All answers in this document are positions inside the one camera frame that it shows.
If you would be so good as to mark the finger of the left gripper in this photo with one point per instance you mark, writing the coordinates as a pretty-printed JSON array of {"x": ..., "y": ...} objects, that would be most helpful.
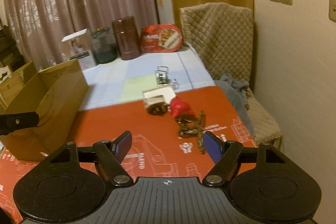
[{"x": 13, "y": 122}]

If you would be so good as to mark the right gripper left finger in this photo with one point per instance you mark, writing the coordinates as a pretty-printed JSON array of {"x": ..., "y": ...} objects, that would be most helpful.
[{"x": 110, "y": 155}]

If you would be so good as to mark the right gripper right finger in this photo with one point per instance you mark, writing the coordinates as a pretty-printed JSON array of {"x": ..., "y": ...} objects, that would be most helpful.
[{"x": 225, "y": 155}]

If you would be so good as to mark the leopard print hair band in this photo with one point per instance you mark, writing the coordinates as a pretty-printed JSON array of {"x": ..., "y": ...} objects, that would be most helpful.
[{"x": 193, "y": 128}]

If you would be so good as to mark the red plastic toy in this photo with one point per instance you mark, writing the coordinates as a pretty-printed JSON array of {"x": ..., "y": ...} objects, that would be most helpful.
[{"x": 179, "y": 108}]

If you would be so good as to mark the beige plastic clamp device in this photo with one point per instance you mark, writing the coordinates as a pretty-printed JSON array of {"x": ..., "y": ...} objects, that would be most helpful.
[{"x": 157, "y": 100}]

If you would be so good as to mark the wire holder with green roll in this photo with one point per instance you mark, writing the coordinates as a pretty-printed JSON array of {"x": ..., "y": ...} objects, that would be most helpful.
[{"x": 162, "y": 77}]

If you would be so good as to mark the orange printed cardboard mat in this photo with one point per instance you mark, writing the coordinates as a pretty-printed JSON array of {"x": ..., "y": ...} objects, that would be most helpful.
[{"x": 157, "y": 151}]

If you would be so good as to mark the cardboard box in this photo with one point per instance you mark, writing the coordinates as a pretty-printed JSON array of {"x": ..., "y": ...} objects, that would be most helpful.
[{"x": 55, "y": 94}]

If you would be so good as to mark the grey cloth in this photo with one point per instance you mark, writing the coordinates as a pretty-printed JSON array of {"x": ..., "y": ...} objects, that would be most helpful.
[{"x": 236, "y": 92}]

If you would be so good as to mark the pastel checked table cloth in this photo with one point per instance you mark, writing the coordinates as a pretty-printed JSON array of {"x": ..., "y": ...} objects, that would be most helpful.
[{"x": 124, "y": 81}]

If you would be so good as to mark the dark green glass jar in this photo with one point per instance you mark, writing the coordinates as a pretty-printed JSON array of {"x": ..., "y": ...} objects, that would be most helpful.
[{"x": 103, "y": 45}]

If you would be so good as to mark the white product box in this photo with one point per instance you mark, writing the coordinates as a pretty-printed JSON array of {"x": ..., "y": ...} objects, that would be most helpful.
[{"x": 78, "y": 46}]

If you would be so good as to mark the beige quilted chair cover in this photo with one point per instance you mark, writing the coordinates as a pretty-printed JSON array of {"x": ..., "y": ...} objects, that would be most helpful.
[{"x": 222, "y": 36}]

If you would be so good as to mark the brown metal thermos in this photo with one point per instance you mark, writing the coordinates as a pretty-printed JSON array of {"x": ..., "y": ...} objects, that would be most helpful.
[{"x": 126, "y": 34}]

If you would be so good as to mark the red oval food container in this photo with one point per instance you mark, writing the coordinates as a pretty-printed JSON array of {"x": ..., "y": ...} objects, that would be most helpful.
[{"x": 161, "y": 38}]

